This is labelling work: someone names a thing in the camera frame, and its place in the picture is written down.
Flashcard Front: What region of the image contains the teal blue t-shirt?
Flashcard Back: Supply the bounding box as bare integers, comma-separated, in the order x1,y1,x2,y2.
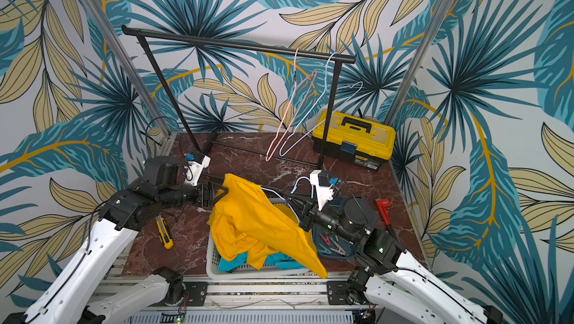
218,252,303,272

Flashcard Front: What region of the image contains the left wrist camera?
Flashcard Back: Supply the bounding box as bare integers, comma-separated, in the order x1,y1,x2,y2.
185,152,211,187

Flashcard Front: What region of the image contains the light blue wire hanger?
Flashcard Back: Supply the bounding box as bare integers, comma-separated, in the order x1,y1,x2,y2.
261,176,317,228

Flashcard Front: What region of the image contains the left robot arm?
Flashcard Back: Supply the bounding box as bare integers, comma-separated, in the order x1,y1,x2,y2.
4,152,228,323

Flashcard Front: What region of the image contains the black clothes rack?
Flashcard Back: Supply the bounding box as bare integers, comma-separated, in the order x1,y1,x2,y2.
121,25,356,155

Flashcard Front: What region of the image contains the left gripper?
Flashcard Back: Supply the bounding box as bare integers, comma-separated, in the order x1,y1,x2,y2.
158,181,230,210

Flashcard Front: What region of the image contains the pale green clothespin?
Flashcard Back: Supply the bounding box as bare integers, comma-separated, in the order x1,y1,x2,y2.
330,242,347,256

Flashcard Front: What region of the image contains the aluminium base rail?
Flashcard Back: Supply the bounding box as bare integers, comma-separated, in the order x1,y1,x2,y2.
66,272,458,324

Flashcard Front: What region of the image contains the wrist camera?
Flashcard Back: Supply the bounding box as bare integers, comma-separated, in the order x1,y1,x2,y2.
185,152,211,187
309,169,339,211

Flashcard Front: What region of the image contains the pink wire hanger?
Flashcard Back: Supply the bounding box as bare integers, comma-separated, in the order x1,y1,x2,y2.
265,48,317,162

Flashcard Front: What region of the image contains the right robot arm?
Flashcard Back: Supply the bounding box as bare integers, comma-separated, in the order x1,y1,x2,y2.
284,194,503,323

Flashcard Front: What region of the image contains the red clothespin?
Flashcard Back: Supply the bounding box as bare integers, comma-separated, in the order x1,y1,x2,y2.
319,234,330,246

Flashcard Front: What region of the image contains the dark teal tray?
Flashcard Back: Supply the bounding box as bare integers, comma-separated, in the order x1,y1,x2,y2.
312,225,355,261

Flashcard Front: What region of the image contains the white plastic basket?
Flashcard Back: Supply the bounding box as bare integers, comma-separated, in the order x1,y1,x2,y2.
205,197,315,280

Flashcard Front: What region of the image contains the yellow utility knife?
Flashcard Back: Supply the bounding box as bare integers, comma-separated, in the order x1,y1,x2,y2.
155,215,174,250

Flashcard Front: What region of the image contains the red pipe wrench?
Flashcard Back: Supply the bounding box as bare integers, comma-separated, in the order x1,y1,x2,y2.
375,198,397,239

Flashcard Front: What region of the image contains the yellow t-shirt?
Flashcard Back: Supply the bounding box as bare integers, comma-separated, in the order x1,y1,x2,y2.
208,174,327,279

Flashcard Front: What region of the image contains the white blue wire hanger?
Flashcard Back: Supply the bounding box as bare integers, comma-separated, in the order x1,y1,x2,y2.
278,52,363,158

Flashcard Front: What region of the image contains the yellow black toolbox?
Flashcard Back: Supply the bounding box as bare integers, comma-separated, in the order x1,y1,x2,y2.
312,112,396,171

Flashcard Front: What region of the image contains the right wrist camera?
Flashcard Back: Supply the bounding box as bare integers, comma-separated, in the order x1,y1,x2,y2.
309,169,339,211

